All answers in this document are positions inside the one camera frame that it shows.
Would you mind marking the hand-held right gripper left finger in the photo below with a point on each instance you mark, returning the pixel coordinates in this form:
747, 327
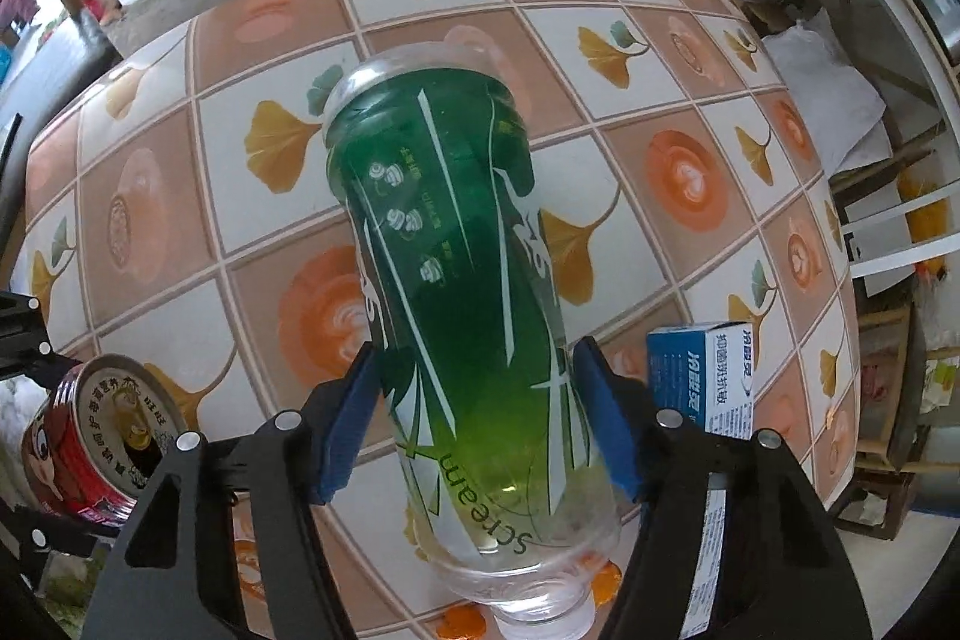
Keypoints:
345, 430

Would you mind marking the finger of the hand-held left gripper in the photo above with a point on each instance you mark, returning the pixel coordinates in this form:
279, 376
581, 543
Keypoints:
22, 340
45, 535

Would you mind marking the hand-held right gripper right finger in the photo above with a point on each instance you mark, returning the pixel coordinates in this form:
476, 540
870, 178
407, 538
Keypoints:
607, 422

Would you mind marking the red drink can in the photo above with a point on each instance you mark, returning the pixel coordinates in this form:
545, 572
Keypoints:
75, 460

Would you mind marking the blue and white box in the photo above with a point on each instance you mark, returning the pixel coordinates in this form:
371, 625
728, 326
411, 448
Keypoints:
697, 377

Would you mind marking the green plastic bottle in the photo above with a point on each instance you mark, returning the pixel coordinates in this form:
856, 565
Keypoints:
465, 280

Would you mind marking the green fluffy blanket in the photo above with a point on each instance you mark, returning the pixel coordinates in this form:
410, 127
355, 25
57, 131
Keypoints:
67, 599

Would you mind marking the plain wooden chair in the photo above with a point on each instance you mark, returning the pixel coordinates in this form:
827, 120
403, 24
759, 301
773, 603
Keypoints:
67, 55

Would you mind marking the ginkgo print tablecloth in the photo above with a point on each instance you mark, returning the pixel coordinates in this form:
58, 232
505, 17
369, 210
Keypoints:
247, 48

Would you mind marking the yellow plastic bag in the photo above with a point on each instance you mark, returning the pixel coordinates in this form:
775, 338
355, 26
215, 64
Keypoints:
926, 220

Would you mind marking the white sack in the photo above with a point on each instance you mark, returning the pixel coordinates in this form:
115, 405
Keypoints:
825, 78

